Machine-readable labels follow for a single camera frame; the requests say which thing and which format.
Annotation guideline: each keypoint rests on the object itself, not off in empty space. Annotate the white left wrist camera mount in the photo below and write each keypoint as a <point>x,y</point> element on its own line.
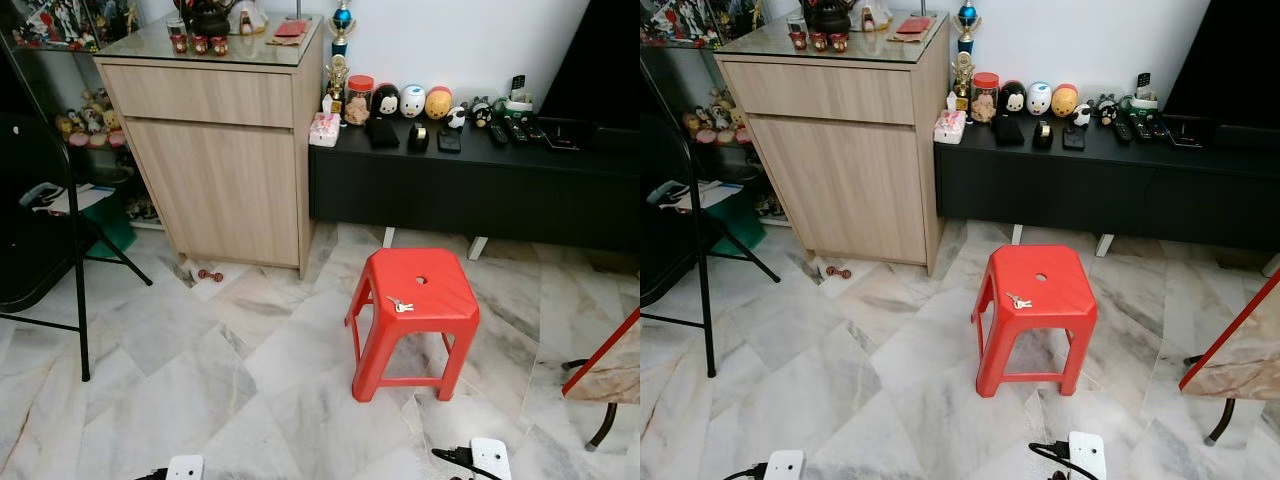
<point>185,468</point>
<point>785,466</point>

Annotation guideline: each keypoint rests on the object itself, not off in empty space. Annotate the red-lidded clear jar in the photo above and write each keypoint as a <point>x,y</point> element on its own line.
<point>986,97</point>
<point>359,100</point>

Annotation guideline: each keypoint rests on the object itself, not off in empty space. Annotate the dark incense pot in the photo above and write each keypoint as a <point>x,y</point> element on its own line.
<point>830,18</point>
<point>208,20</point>

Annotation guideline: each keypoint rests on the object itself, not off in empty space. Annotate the red packet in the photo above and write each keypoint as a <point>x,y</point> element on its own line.
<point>915,25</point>
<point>291,28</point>

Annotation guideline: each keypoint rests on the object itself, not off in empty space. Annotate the silver keys bunch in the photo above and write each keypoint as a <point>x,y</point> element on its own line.
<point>398,304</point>
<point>1017,300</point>

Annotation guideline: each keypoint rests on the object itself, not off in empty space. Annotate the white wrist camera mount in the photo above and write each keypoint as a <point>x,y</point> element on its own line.
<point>785,466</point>
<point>490,458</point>
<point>1087,455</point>
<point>185,468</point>

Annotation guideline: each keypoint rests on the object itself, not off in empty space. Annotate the black table leg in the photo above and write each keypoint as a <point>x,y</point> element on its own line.
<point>1222,420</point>
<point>607,425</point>

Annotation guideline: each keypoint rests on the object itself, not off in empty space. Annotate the small black box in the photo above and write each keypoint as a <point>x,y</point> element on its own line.
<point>1073,139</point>
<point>449,141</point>

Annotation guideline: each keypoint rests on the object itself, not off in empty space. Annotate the blue globe trophy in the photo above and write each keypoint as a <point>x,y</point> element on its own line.
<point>967,15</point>
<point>343,18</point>

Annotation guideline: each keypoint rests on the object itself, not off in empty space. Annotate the white green desk holder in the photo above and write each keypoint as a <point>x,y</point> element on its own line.
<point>1143,95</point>
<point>517,98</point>

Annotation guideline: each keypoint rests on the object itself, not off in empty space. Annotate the colourful robot figure set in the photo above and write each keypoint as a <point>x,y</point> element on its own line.
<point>60,25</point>
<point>690,22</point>

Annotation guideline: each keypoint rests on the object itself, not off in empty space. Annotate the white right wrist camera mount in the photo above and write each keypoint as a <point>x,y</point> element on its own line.
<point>490,458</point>
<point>1087,455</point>

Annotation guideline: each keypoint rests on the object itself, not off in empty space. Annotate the black flat tray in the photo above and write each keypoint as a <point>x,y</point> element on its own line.
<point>1187,133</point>
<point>562,136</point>

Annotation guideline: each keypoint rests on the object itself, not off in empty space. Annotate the black tape dispenser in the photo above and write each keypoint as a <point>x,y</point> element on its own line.
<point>1042,135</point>
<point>418,138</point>

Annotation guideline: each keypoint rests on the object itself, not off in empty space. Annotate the small panda toy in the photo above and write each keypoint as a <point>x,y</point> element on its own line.
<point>457,118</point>
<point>1081,115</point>

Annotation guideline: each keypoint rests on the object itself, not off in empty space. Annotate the white console leg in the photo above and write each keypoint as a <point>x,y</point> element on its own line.
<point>1103,245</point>
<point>477,248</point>
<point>1271,265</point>
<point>388,238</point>
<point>1016,235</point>

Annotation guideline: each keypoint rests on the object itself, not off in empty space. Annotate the black low tv console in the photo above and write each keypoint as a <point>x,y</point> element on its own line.
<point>450,195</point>
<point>1080,190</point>

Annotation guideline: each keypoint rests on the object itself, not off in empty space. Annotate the gold trophy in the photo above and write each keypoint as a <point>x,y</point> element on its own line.
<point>338,75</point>
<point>963,72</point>

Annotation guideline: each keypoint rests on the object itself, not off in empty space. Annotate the small red cup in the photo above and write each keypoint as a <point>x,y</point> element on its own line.
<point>838,43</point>
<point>199,45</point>
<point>179,43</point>
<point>218,46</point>
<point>819,43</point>
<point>798,41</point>

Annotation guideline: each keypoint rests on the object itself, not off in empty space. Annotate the red-edged marble table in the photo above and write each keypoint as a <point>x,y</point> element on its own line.
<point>610,365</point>
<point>1240,350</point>

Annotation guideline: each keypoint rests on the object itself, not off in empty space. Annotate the black remote control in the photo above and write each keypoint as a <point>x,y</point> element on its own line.
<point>497,134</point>
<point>1157,127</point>
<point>515,130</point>
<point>1138,127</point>
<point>1122,131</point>
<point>533,130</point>

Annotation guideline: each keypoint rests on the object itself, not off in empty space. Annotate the black and white plush toy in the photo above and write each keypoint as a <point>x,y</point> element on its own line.
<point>1105,109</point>
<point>481,111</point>

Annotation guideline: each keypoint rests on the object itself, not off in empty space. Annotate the black folding chair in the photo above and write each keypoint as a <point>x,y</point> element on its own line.
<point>30,250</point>
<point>660,250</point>

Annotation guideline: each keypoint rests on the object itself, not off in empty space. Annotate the silver metal floor object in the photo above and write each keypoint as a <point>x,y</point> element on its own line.
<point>809,270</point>
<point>183,274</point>

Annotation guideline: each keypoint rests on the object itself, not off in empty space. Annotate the yellow round toy figure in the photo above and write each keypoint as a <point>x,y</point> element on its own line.
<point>1064,100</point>
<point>438,103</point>

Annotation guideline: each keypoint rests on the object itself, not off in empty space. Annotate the white papers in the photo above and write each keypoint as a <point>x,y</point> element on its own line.
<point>75,200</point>
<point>705,195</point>

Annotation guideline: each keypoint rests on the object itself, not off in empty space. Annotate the white round toy figure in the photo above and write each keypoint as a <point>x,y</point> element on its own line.
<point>1039,98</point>
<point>412,100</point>

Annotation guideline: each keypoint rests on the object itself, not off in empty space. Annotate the green bag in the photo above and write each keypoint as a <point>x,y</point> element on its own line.
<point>740,218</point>
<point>112,228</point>

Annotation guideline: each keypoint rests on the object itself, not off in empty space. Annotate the black round toy figure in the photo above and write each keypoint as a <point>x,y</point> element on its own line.
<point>1012,98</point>
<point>386,100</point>

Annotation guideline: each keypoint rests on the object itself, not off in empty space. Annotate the light wooden cabinet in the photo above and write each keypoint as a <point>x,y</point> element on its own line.
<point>220,180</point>
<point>850,180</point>

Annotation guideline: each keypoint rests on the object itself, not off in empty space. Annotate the glass display cabinet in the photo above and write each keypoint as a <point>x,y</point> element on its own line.
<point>690,75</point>
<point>90,75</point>

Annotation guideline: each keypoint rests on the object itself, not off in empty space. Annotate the small red floor object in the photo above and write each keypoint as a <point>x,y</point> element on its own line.
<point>837,271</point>
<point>209,275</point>

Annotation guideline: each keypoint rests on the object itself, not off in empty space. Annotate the pink tissue box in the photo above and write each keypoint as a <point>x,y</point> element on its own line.
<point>949,128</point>
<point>324,131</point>

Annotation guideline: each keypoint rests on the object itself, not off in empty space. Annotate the black television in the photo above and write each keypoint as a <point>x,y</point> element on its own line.
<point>600,60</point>
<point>1230,60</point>

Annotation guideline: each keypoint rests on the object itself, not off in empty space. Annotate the red plastic stool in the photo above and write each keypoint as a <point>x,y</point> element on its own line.
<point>440,310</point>
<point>1060,305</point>

